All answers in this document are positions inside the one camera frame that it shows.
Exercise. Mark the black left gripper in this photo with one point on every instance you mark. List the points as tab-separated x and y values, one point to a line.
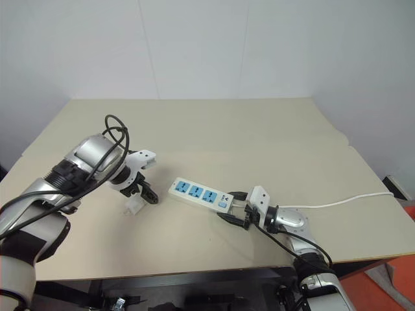
136	180

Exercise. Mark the metal caster wheel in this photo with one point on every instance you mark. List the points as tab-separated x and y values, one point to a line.
119	304

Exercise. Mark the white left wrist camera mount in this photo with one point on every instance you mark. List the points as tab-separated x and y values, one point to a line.
140	158

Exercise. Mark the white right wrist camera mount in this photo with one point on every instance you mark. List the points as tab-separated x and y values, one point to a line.
259	199

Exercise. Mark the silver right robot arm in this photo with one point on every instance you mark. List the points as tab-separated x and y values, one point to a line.
291	220

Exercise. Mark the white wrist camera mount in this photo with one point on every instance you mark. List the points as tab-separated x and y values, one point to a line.
140	158
259	199

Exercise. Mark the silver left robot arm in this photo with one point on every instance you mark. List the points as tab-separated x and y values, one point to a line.
92	155

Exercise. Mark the white power strip blue sockets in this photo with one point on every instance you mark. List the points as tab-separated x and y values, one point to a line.
194	191

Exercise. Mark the white charger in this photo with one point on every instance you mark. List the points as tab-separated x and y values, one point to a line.
133	207

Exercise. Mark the black table frame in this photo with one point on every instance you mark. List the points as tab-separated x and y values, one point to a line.
162	288

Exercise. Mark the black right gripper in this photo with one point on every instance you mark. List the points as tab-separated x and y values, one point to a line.
251	216

